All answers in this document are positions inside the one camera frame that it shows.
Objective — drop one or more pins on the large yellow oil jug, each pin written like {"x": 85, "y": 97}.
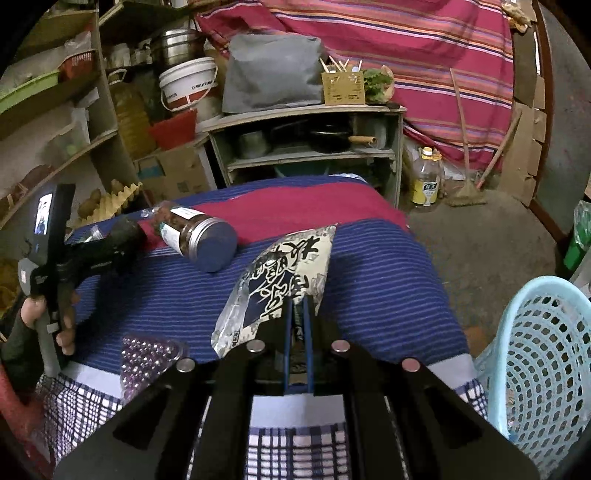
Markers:
{"x": 131, "y": 115}

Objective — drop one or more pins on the brown framed door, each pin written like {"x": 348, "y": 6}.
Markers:
{"x": 568, "y": 115}

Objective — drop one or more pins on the printed cardboard box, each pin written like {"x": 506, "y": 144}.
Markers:
{"x": 175, "y": 173}

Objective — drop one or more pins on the small metal pot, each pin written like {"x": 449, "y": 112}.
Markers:
{"x": 254, "y": 145}

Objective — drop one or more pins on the small red basket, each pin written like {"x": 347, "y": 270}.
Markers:
{"x": 78, "y": 64}

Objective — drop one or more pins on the black and white printed bag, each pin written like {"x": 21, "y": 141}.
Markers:
{"x": 286, "y": 263}

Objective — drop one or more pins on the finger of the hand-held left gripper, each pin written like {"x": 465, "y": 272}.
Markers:
{"x": 129, "y": 237}

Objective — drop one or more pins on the red box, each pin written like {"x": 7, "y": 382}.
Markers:
{"x": 173, "y": 131}

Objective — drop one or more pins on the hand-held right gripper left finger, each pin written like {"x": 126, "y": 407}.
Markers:
{"x": 288, "y": 341}

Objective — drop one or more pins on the cardboard egg tray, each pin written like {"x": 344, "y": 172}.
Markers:
{"x": 111, "y": 203}

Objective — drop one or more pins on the clear jar with grey lid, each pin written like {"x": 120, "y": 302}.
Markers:
{"x": 198, "y": 230}

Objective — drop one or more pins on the wooden chopstick holder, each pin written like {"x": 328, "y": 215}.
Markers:
{"x": 344, "y": 90}

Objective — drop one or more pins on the green bin with plastic bag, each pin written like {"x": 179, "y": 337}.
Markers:
{"x": 577, "y": 244}

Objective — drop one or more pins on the white plastic bucket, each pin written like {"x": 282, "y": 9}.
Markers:
{"x": 189, "y": 85}

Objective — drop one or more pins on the green plastic tray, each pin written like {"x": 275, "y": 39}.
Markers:
{"x": 27, "y": 94}

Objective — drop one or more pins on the grey wooden shelf unit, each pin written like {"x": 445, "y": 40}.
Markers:
{"x": 304, "y": 113}

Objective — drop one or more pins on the large metal pot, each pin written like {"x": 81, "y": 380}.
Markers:
{"x": 175, "y": 48}

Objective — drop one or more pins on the red striped curtain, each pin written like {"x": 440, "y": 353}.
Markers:
{"x": 415, "y": 46}

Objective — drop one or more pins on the person's left hand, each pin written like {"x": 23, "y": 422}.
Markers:
{"x": 68, "y": 323}

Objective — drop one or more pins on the person's left forearm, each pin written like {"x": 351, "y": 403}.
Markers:
{"x": 18, "y": 355}

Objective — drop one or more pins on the tall wooden shelving unit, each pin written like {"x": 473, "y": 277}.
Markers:
{"x": 104, "y": 115}

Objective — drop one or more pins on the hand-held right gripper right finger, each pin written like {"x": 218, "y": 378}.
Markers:
{"x": 308, "y": 341}

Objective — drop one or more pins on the cardboard sheets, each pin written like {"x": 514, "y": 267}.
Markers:
{"x": 524, "y": 138}

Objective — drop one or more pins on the straw broom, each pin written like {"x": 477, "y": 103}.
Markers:
{"x": 466, "y": 196}

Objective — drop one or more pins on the grey fabric bag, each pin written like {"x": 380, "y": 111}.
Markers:
{"x": 272, "y": 74}

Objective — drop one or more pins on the light blue plastic basket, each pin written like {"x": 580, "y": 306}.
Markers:
{"x": 531, "y": 350}

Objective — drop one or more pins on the red-brown wooden stick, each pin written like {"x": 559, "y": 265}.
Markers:
{"x": 498, "y": 152}

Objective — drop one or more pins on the blue and red striped blanket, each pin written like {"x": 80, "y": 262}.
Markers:
{"x": 369, "y": 286}

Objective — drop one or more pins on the oil bottle with yellow cap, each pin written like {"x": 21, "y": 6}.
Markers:
{"x": 427, "y": 184}

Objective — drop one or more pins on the green leafy vegetable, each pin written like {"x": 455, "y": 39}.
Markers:
{"x": 378, "y": 85}

